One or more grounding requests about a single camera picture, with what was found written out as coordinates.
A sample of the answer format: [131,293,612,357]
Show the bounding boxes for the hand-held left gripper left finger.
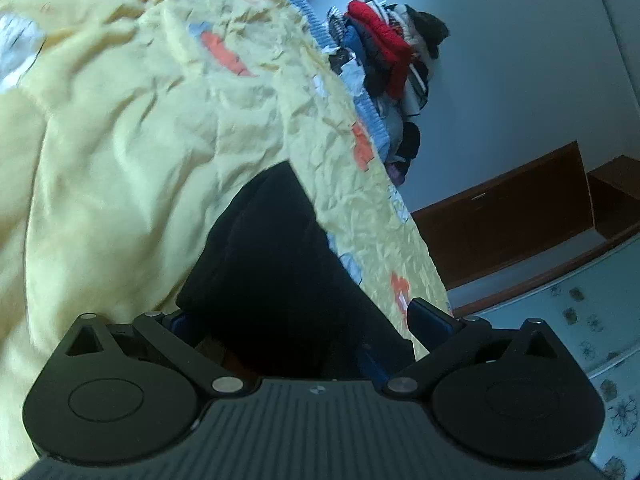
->
[64,309,257,402]

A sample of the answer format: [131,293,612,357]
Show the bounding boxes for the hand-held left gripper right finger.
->
[382,298,560,402]

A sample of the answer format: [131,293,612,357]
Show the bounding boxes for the black pants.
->
[175,160,417,382]

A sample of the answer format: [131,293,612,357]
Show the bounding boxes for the yellow printed bedsheet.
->
[0,0,454,480]

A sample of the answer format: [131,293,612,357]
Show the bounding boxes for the pile of clothes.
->
[325,0,451,187]

